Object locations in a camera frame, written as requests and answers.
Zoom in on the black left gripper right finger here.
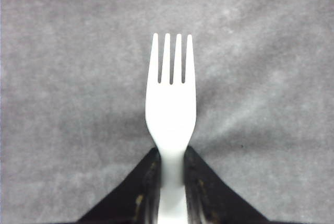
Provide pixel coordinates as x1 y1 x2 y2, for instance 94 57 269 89
184 146 269 223

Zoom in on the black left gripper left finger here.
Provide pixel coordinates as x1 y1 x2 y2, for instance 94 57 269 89
77 148 161 223

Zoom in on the white plastic fork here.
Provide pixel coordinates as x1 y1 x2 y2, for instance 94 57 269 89
145 33 196 223

